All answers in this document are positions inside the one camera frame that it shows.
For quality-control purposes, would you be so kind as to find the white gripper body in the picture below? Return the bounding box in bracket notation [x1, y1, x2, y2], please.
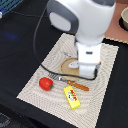
[75, 40, 103, 80]

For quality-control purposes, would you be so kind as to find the yellow butter box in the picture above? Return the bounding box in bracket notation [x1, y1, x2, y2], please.
[63, 86, 80, 109]

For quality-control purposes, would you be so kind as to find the red toy tomato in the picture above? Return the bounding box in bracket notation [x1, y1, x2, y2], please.
[39, 77, 53, 91]

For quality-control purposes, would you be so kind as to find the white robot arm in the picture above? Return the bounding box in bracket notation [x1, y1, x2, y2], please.
[46, 0, 116, 78]

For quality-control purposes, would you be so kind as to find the round wooden plate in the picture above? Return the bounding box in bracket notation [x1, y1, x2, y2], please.
[59, 57, 79, 77]

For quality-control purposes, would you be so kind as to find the beige bowl at edge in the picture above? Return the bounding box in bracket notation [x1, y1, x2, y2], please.
[121, 7, 128, 30]

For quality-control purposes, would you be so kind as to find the knife with wooden handle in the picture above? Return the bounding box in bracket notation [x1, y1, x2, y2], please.
[61, 51, 75, 57]

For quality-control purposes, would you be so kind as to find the fork with wooden handle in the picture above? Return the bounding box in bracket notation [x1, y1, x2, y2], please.
[48, 73, 89, 91]

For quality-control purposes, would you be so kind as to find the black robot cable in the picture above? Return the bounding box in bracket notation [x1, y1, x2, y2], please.
[32, 6, 98, 82]

